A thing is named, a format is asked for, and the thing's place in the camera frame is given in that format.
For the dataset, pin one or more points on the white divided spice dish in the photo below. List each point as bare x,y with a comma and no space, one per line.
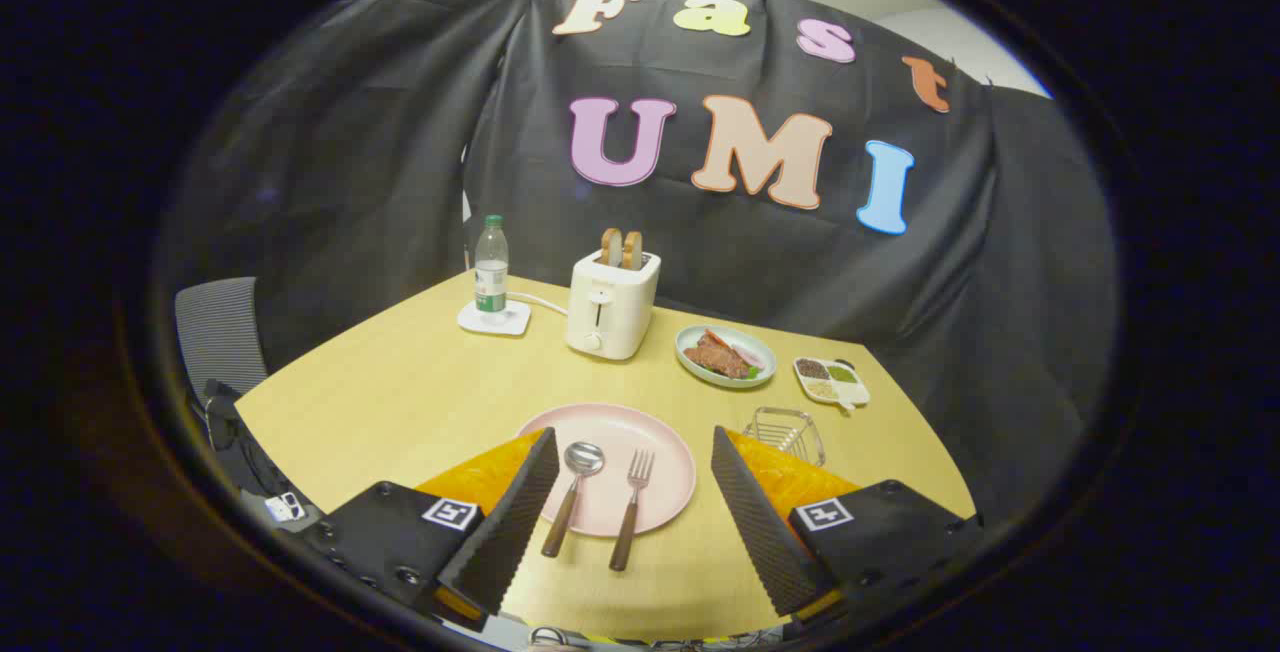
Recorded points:
852,395

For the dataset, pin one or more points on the green beans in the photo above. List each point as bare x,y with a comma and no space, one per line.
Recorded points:
841,373

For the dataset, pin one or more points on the clear plastic water bottle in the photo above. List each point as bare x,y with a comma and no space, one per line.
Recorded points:
491,272

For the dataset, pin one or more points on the grey mesh office chair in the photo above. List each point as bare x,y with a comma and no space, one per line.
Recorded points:
220,332

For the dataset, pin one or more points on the toast bread slice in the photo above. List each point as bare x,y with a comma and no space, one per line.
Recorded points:
610,248
632,250

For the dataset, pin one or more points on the dark brown beans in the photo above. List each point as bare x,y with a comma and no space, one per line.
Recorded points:
812,369

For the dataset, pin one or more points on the black table edge bracket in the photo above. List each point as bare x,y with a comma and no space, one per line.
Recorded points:
240,442

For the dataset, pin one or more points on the pink ham slice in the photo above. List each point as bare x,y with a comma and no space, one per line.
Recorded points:
750,356

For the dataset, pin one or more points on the white square pad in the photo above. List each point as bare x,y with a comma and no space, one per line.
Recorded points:
512,321

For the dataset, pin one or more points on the black backdrop cloth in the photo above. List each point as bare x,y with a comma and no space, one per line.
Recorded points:
400,132

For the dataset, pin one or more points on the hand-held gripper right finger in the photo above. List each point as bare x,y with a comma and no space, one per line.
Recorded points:
760,522

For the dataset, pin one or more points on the pale green food plate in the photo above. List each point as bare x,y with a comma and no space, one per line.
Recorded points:
685,347

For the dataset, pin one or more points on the beige beans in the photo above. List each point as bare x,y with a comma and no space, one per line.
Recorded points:
821,389

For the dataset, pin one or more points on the cream white toaster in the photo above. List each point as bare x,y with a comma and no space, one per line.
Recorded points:
610,312

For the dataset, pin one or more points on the pink round plate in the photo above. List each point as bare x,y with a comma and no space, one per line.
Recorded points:
612,422

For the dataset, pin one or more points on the brown meat steak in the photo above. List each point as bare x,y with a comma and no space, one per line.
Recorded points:
715,357

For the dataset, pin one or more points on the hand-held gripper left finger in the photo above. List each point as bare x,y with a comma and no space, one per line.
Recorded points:
510,522

